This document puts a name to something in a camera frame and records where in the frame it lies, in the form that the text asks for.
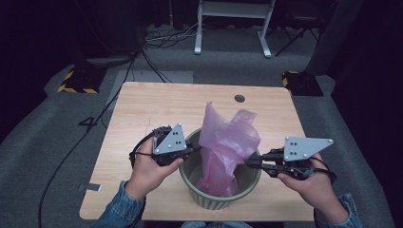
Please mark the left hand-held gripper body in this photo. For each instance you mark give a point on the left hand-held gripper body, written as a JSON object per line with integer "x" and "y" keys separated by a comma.
{"x": 171, "y": 142}

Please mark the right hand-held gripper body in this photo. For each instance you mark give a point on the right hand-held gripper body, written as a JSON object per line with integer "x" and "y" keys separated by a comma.
{"x": 301, "y": 147}

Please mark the pink plastic bag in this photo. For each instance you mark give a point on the pink plastic bag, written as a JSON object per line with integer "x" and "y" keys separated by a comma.
{"x": 226, "y": 142}

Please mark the green ribbed trash bin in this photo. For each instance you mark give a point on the green ribbed trash bin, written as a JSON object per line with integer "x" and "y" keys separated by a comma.
{"x": 221, "y": 199}

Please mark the person's left hand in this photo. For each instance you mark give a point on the person's left hand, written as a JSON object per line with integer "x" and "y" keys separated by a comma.
{"x": 149, "y": 177}

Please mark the person's right hand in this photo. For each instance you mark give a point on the person's right hand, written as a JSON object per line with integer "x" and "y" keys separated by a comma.
{"x": 313, "y": 190}

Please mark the black yellow striped stand base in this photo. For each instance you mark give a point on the black yellow striped stand base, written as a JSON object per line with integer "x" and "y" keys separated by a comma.
{"x": 302, "y": 84}
{"x": 84, "y": 80}

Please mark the grey floor plate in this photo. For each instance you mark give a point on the grey floor plate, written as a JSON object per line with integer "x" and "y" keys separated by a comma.
{"x": 149, "y": 76}

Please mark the person's legs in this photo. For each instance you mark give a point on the person's legs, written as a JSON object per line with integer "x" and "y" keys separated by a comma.
{"x": 217, "y": 225}

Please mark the grey tape piece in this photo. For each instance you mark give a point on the grey tape piece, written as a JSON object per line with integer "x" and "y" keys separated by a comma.
{"x": 92, "y": 187}

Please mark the black tripod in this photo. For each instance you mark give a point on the black tripod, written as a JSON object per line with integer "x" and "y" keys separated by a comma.
{"x": 299, "y": 34}

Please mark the grey padded column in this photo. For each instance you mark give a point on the grey padded column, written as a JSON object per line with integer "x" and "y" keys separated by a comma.
{"x": 332, "y": 38}

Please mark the white metal desk frame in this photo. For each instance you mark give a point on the white metal desk frame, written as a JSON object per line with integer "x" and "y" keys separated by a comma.
{"x": 233, "y": 9}

